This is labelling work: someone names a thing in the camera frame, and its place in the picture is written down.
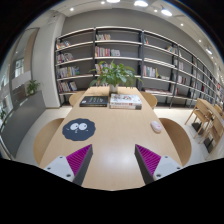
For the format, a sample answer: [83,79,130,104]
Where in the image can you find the wooden chair far left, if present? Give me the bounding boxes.
[69,91,84,106]

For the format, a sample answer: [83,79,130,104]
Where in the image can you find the wooden chair at side table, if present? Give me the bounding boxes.
[201,117,224,160]

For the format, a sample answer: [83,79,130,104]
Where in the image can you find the black book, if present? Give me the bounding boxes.
[79,96,108,107]

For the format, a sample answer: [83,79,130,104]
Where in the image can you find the wooden side table right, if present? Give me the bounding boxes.
[189,98,222,137]

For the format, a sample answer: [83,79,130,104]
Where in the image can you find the dark round cartoon mouse pad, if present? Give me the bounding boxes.
[62,118,96,141]

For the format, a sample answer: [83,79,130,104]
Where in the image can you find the white red book stack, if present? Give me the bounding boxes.
[110,94,142,110]

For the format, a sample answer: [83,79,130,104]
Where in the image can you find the large grey wall bookshelf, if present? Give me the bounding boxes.
[55,26,224,107]

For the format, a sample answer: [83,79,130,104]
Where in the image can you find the wooden chair far right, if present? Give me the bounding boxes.
[140,91,157,109]

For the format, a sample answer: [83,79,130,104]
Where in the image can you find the white pink computer mouse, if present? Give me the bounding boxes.
[151,121,162,133]

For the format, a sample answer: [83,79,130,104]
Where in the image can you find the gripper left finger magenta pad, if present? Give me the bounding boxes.
[44,145,93,186]

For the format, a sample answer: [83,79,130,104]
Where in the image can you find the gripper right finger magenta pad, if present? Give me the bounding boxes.
[135,144,182,184]

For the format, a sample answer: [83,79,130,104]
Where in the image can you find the potted plant by window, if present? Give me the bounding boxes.
[27,80,40,96]

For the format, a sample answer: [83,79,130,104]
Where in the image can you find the green potted plant on table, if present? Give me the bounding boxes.
[89,61,141,94]

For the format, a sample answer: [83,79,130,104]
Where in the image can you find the wooden chair near right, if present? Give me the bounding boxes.
[160,118,192,166]

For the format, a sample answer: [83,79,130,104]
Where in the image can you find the wooden chair near left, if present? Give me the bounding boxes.
[33,118,63,164]

